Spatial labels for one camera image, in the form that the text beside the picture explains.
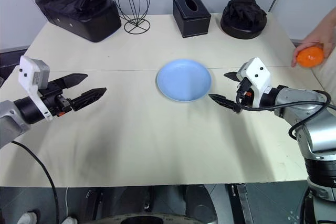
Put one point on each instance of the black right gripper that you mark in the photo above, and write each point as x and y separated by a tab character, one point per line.
242	89

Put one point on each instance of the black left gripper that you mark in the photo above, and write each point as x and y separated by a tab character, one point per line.
53	102

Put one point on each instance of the orange fruit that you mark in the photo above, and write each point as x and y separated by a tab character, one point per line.
311	56

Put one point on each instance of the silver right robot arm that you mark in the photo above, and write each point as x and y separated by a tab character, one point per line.
315	129

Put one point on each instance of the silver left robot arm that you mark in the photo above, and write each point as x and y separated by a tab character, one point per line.
10	119

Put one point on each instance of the person's bare forearm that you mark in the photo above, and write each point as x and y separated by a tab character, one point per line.
331	18

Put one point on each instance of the light blue plate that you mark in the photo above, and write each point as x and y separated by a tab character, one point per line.
183	79

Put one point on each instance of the person's bare hand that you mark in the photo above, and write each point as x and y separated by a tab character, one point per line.
319	37

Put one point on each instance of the black fabric bag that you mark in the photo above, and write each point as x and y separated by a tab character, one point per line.
86	16

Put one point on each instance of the black cloth on round base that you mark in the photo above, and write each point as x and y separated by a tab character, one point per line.
242	16

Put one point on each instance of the black leather tissue box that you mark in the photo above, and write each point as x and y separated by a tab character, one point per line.
194	22

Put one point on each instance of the dark rounded shape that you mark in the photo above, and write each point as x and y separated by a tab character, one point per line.
199	203

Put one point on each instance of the white shoe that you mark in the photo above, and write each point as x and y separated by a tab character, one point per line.
27	218
70	221

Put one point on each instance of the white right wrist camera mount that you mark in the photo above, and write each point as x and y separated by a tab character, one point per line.
258	77

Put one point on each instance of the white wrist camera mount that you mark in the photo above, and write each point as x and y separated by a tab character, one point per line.
258	77
29	72

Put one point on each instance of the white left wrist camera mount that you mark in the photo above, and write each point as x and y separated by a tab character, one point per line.
29	72

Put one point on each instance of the black metal rail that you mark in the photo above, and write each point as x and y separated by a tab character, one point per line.
240	203

